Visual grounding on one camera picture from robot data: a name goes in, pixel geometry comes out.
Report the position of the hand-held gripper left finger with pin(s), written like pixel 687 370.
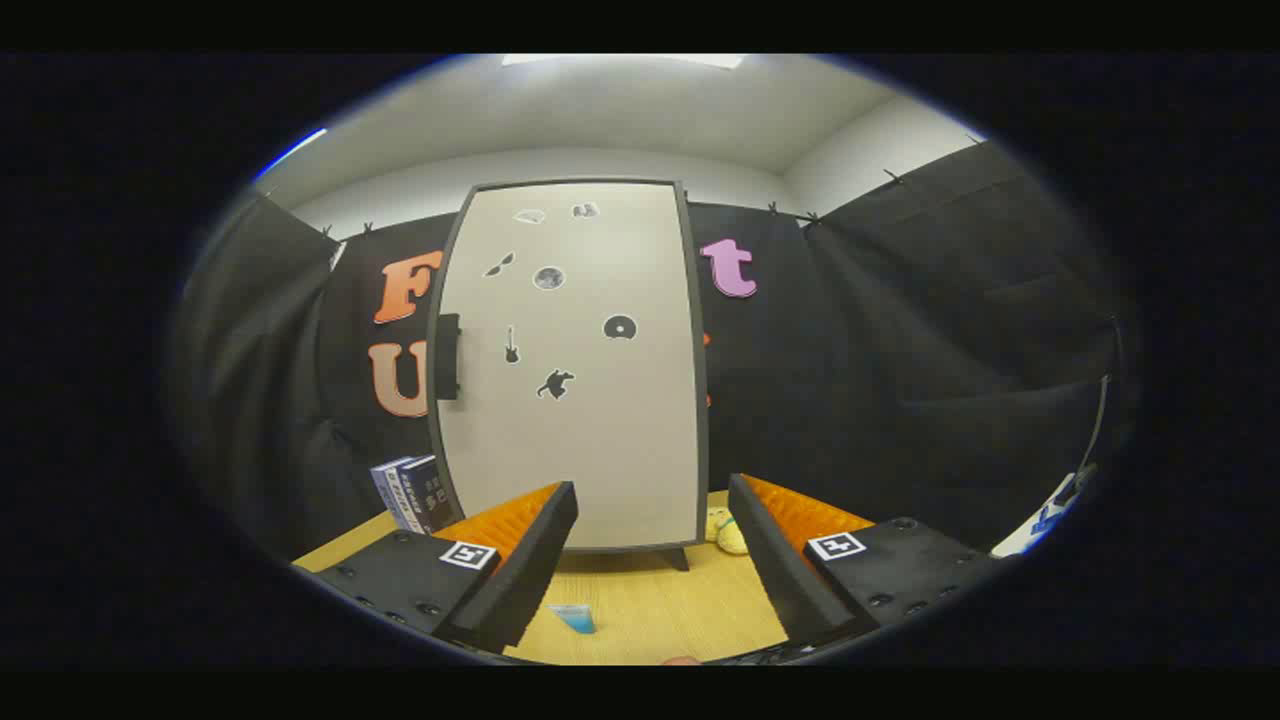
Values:
pixel 530 570

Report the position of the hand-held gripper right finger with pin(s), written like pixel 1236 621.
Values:
pixel 775 570

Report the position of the blue white cosmetic tube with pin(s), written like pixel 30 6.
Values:
pixel 578 620

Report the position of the yellow plush toy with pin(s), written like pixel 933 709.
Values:
pixel 730 535

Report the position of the grey cabinet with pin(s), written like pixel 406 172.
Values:
pixel 678 558

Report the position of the dark navy book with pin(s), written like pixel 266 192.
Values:
pixel 435 490

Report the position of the light blue book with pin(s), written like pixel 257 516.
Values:
pixel 385 495

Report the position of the black backdrop cloth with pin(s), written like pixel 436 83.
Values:
pixel 900 350

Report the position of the white and blue object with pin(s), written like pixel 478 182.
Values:
pixel 1040 520

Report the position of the long ceiling light strip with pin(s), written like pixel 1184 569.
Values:
pixel 290 153

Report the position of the rectangular ceiling light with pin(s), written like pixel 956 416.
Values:
pixel 620 60

